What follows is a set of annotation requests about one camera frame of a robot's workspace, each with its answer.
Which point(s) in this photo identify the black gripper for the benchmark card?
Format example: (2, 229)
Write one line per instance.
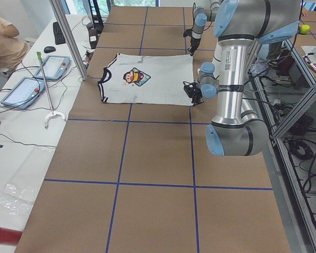
(196, 95)
(194, 42)

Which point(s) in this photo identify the grey cartoon print t-shirt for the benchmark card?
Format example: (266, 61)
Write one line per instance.
(147, 79)

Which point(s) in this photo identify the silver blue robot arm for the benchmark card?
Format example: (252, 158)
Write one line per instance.
(200, 18)
(236, 129)

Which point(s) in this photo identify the patterned blue cloth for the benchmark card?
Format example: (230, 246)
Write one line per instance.
(260, 67)

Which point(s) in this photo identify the black box with label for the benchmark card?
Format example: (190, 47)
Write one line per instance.
(93, 38)

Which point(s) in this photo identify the green ball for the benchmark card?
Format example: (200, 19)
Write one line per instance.
(304, 29)

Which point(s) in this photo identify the black keyboard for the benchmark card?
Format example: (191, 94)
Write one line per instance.
(58, 34)

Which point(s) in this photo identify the far blue teach pendant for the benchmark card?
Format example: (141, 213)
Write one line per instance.
(55, 66)

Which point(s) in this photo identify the blue teach pendant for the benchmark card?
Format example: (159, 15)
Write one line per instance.
(24, 93)
(55, 66)

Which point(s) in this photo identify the black computer mouse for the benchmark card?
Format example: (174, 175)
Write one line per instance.
(49, 49)

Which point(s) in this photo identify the long reacher grabber tool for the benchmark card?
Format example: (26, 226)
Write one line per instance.
(53, 113)

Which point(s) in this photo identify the near blue teach pendant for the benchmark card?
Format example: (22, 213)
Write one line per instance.
(24, 93)

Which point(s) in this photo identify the seated person in beige shirt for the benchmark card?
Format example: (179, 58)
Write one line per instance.
(12, 49)

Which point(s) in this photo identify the clear plastic bag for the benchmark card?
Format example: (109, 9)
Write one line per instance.
(16, 200)

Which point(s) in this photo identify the red cylinder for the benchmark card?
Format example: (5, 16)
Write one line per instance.
(9, 237)

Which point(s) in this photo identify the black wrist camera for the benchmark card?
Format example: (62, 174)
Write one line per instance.
(189, 88)
(187, 33)

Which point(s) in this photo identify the aluminium frame post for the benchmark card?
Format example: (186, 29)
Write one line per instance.
(70, 41)

